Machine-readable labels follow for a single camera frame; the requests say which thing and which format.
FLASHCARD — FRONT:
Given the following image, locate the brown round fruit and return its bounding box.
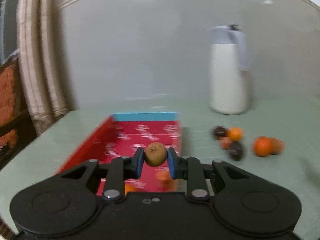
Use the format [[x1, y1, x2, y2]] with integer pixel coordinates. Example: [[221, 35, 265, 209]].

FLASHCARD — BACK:
[[144, 142, 167, 167]]

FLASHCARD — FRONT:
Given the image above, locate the red cardboard box tray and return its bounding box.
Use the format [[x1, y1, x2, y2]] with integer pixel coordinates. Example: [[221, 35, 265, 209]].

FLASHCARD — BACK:
[[59, 112, 182, 192]]

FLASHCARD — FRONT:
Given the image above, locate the wooden woven sofa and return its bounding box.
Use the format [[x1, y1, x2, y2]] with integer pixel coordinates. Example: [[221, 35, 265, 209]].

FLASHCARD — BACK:
[[1, 56, 37, 168]]

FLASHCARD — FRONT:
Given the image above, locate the dark purple mangosteen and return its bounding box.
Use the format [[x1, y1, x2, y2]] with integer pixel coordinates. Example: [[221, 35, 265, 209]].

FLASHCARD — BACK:
[[227, 141, 244, 161]]

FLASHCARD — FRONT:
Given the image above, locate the white thermos jug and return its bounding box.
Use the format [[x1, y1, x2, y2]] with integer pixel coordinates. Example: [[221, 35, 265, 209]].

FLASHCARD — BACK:
[[208, 24, 249, 115]]

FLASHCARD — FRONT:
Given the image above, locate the beige satin curtain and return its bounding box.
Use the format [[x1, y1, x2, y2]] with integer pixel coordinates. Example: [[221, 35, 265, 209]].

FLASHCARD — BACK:
[[17, 0, 68, 135]]

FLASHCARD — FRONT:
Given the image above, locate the large orange tangerine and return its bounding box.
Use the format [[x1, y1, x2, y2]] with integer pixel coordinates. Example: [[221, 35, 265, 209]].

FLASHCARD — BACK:
[[253, 137, 273, 157]]

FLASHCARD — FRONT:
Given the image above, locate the small orange tangerine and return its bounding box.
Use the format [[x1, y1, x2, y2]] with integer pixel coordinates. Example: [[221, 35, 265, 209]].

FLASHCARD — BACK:
[[227, 127, 243, 141]]

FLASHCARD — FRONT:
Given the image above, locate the orange fruit in box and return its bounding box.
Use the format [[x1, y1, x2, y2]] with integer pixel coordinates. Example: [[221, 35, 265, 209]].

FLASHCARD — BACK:
[[156, 170, 171, 183]]

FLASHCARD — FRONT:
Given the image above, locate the green cutting mat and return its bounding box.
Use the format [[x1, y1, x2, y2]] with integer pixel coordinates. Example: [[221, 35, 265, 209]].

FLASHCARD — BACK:
[[1, 96, 319, 239]]

